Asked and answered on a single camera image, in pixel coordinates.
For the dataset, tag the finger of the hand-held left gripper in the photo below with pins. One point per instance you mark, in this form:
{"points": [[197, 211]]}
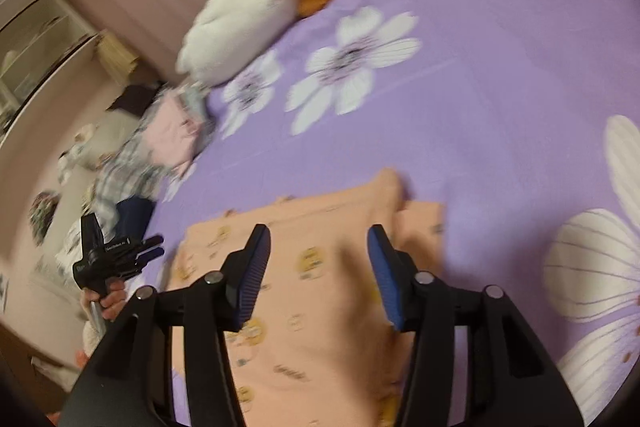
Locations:
{"points": [[150, 256], [147, 241]]}

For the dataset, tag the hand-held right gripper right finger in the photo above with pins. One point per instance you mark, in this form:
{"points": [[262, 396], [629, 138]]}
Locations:
{"points": [[386, 279]]}

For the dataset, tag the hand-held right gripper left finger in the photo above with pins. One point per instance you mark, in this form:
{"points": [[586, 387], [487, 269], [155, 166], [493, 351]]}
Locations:
{"points": [[254, 279]]}

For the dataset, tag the orange printed small garment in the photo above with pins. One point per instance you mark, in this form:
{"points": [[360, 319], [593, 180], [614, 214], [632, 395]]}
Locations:
{"points": [[325, 332]]}

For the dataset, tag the person's left hand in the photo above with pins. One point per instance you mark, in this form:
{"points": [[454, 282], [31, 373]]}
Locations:
{"points": [[115, 299]]}

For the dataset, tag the dark blue cloth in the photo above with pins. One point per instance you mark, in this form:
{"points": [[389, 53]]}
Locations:
{"points": [[136, 214]]}

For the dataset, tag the grey plaid cloth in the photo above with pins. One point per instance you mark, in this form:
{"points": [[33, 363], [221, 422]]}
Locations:
{"points": [[120, 177]]}

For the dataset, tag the pink folded cloth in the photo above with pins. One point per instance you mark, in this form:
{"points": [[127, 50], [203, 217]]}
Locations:
{"points": [[172, 132]]}

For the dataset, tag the white soft toy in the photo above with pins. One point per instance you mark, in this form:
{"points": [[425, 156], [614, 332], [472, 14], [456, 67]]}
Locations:
{"points": [[77, 152]]}

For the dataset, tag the purple floral bedsheet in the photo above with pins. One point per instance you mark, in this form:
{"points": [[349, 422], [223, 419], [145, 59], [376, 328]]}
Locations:
{"points": [[475, 107]]}

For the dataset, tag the white cabinet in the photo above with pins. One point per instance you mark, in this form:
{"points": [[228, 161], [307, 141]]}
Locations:
{"points": [[35, 32]]}

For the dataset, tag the white and orange plush toy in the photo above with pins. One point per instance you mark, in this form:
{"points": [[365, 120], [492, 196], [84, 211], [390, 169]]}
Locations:
{"points": [[250, 7]]}

